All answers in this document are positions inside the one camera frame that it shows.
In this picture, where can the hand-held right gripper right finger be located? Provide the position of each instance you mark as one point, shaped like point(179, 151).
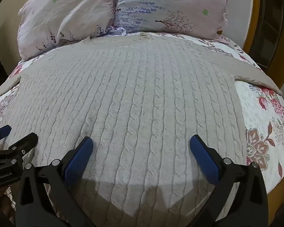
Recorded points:
point(204, 156)

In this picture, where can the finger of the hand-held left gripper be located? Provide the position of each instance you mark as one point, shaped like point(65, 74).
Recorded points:
point(26, 142)
point(1, 131)

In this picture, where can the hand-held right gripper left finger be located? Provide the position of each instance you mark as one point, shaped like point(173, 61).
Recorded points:
point(78, 159)

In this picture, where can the floral bed sheet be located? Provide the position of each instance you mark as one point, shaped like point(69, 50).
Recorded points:
point(265, 132)

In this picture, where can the pink floral pillow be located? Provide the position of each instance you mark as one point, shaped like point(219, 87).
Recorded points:
point(61, 21)

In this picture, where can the lavender print pillow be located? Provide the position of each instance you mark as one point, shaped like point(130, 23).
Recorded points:
point(170, 7)

